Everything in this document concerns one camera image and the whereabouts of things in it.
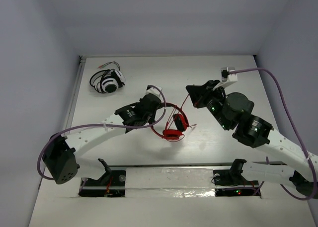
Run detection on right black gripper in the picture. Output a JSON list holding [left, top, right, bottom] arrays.
[[187, 79, 231, 130]]

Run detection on red headphones with cable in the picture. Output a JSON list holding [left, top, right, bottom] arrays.
[[151, 95, 197, 143]]

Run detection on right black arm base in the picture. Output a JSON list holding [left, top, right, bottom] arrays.
[[211, 159, 261, 197]]

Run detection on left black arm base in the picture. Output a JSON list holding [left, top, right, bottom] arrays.
[[78, 158, 126, 198]]

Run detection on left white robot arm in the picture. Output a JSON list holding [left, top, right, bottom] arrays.
[[40, 93, 162, 185]]

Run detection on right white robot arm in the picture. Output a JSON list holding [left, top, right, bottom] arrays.
[[186, 80, 318, 200]]

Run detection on white black headphones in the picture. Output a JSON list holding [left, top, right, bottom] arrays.
[[89, 61, 126, 94]]

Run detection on white foil-taped panel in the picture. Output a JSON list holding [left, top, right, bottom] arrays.
[[125, 167, 215, 198]]

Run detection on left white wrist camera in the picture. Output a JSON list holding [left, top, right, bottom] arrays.
[[145, 85, 162, 98]]

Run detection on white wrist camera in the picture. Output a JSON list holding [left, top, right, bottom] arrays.
[[145, 85, 162, 98], [213, 67, 238, 90]]

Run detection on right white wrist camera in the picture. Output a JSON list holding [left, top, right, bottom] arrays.
[[213, 67, 238, 90]]

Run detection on aluminium side rail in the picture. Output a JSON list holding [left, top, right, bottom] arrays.
[[62, 56, 86, 129]]

